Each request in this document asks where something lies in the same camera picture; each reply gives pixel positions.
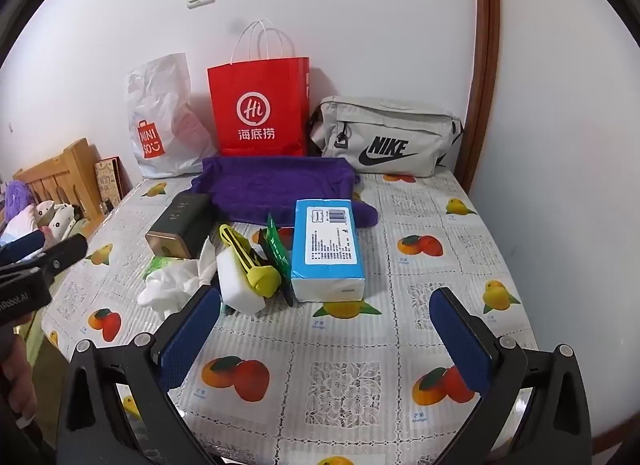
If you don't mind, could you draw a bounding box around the green foil packet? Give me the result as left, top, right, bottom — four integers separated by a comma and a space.
257, 212, 296, 307

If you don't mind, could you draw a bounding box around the person's left hand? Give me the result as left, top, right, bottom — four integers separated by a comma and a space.
0, 340, 38, 427

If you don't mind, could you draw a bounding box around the blue tissue pack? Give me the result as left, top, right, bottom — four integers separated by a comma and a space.
290, 199, 366, 303

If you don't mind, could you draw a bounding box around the yellow-green pouch with black straps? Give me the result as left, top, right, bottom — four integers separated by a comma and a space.
219, 224, 282, 298

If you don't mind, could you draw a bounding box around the red paper shopping bag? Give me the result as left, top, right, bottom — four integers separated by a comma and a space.
207, 20, 311, 158

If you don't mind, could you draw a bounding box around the white sponge block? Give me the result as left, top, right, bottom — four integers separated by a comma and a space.
216, 247, 268, 316

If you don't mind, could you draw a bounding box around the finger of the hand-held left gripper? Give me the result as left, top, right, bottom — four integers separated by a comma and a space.
0, 230, 47, 266
35, 234, 90, 276

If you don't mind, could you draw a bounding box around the small light green packet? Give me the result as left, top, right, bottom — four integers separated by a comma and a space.
142, 256, 176, 281

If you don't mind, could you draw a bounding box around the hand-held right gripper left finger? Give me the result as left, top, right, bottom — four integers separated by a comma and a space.
55, 286, 223, 465

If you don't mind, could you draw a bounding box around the white plastic shopping bag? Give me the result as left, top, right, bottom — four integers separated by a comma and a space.
125, 52, 218, 180

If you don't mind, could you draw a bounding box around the purple fluffy plush toy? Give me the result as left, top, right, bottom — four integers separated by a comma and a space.
0, 180, 37, 233

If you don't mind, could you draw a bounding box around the wooden headboard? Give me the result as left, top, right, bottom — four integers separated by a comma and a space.
12, 138, 106, 236

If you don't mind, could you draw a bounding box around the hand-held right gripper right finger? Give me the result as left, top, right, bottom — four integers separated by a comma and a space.
430, 287, 593, 465

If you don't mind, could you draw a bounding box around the dark green gold box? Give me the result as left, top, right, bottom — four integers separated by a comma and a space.
145, 191, 217, 260

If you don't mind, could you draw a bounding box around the purple towel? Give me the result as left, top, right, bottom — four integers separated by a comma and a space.
187, 155, 381, 228

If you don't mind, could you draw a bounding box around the grey waist bag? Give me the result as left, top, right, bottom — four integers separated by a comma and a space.
307, 95, 465, 178

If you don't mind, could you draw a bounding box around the white spotted plush toy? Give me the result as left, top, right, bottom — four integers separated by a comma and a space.
31, 200, 86, 246

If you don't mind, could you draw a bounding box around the fruit print tablecloth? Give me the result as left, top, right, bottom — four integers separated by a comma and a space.
40, 172, 538, 465

